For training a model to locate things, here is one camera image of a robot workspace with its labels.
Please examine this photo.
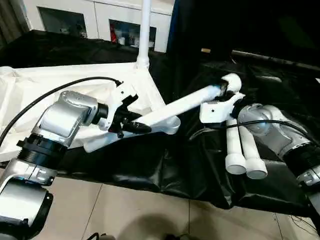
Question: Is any black left wrist camera cable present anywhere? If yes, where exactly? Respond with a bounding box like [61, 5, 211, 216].
[0, 76, 125, 145]

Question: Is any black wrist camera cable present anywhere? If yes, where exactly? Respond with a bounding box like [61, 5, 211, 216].
[0, 76, 125, 145]
[189, 119, 314, 146]

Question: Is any long dark metal rod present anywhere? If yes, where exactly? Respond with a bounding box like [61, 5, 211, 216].
[231, 49, 320, 71]

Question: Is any grey curtain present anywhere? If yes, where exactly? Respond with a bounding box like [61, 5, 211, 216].
[0, 0, 29, 47]

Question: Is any white plastic table leg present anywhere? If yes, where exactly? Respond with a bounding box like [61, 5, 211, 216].
[135, 0, 154, 71]
[239, 124, 269, 181]
[224, 116, 249, 175]
[131, 73, 243, 129]

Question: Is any white cabinet with glass doors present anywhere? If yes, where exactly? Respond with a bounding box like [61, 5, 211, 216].
[23, 0, 175, 54]

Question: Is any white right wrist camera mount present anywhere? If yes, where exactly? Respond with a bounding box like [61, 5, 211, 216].
[199, 91, 245, 125]

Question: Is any white plastic table top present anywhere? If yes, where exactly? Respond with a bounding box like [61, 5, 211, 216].
[0, 63, 183, 161]

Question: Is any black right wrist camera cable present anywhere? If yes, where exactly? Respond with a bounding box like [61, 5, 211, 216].
[189, 119, 314, 146]

